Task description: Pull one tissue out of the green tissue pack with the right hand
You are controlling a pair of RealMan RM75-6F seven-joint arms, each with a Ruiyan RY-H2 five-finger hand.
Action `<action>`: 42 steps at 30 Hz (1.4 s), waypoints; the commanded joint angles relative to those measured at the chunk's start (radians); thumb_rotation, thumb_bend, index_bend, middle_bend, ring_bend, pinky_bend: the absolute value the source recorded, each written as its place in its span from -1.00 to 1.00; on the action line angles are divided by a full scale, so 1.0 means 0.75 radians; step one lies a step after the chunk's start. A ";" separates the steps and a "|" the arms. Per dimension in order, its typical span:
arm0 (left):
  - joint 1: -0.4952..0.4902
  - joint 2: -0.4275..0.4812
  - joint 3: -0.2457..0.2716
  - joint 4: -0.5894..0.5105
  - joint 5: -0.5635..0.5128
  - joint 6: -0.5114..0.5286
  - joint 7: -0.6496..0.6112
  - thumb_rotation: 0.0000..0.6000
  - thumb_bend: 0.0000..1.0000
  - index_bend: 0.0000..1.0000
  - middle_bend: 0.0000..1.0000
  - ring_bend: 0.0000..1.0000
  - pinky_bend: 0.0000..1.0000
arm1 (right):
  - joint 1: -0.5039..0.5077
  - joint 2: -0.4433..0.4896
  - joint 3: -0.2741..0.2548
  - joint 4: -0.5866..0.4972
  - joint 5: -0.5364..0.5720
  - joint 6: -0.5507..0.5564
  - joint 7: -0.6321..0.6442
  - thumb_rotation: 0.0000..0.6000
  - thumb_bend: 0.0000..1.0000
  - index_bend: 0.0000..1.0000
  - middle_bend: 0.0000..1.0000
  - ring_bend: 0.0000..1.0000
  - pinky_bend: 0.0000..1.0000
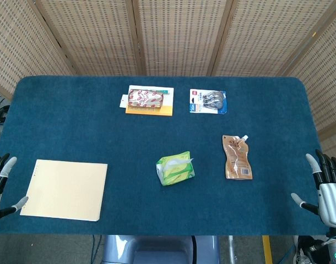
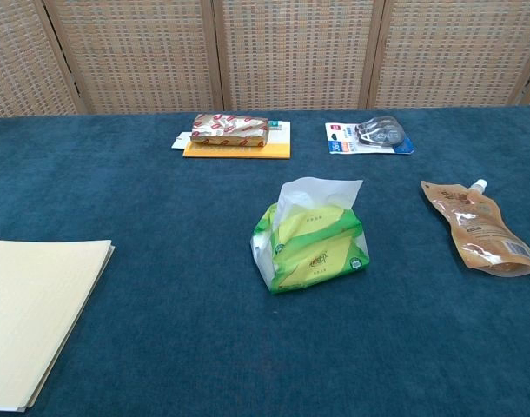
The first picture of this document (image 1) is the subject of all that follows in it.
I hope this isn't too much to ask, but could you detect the red patterned pencil case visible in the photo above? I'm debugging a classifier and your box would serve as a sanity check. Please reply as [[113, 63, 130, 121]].
[[127, 89, 165, 109]]

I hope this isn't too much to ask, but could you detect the brown spout pouch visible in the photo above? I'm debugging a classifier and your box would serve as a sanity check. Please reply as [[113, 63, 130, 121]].
[[222, 134, 253, 180]]

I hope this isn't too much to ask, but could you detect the blue table cloth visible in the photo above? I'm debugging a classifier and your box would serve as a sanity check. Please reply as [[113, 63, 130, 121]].
[[0, 75, 335, 237]]

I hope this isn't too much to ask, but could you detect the yellow green tissue pack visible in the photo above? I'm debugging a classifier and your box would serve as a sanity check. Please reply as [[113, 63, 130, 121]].
[[155, 150, 196, 186]]

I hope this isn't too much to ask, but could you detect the woven folding screen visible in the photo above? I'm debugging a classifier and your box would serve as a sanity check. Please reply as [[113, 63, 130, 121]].
[[0, 0, 336, 155]]

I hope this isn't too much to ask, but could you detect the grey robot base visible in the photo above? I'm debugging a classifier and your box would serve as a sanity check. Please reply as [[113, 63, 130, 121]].
[[101, 235, 221, 264]]

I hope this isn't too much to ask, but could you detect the beige paper folder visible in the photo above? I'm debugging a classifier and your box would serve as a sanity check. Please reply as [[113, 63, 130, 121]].
[[20, 159, 109, 222]]

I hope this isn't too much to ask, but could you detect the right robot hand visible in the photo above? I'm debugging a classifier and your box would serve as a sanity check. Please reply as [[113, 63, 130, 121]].
[[291, 149, 336, 228]]

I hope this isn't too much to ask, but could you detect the orange white notebook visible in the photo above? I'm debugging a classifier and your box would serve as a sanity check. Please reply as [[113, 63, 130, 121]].
[[120, 85, 175, 117]]

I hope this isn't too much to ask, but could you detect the correction tape blister pack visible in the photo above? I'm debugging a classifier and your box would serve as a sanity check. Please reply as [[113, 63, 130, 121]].
[[189, 88, 228, 114]]

